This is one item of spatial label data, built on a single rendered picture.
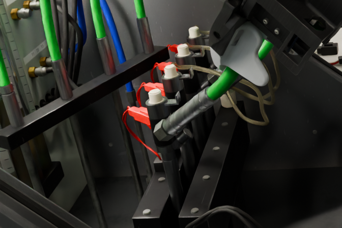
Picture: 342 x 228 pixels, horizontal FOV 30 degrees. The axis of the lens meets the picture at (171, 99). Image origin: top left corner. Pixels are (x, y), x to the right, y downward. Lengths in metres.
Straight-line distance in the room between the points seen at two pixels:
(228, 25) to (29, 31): 0.63
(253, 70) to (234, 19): 0.07
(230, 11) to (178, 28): 0.59
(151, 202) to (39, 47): 0.39
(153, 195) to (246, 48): 0.37
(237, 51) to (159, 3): 0.54
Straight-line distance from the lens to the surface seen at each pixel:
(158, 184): 0.89
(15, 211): 0.48
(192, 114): 0.65
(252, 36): 0.53
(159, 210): 0.83
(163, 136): 0.69
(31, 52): 1.09
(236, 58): 0.56
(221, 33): 0.51
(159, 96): 0.78
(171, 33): 1.09
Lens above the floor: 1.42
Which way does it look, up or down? 23 degrees down
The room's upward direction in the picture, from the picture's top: 12 degrees counter-clockwise
